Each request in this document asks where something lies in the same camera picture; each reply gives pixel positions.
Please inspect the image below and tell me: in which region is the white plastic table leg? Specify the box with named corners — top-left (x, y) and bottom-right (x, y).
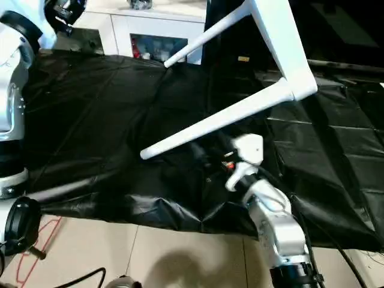
top-left (139, 77), bottom-right (297, 161)
top-left (163, 7), bottom-right (256, 69)

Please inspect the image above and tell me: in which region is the black plastic mat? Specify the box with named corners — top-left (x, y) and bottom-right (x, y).
top-left (22, 49), bottom-right (384, 252)

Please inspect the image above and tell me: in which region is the white sideboard cabinet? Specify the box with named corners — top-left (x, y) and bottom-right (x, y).
top-left (71, 0), bottom-right (208, 66)

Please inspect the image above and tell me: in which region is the grey rounded robot part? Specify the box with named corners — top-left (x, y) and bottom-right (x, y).
top-left (106, 275), bottom-right (142, 288)

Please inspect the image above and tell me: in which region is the dark metal bar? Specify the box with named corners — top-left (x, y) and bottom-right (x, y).
top-left (307, 59), bottom-right (384, 84)

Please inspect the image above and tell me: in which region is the clear bag of dark parts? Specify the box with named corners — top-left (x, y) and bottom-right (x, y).
top-left (127, 0), bottom-right (153, 10)

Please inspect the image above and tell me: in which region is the black backdrop cloth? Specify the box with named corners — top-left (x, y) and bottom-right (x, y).
top-left (205, 0), bottom-right (384, 63)

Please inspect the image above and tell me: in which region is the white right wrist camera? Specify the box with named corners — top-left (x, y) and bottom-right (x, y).
top-left (224, 133), bottom-right (265, 193)

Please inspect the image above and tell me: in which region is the black folding stand frame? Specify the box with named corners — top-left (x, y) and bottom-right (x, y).
top-left (28, 245), bottom-right (48, 261)

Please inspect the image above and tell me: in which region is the red floor cable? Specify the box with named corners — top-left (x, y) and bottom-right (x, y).
top-left (16, 215), bottom-right (63, 283)

